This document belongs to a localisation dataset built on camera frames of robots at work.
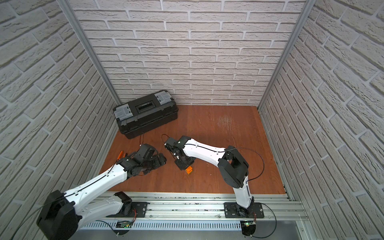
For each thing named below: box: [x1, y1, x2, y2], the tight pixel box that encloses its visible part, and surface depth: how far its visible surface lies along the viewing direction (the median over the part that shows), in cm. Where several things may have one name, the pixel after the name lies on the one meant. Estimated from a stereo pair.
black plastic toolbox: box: [113, 90, 179, 139], surface depth 98 cm
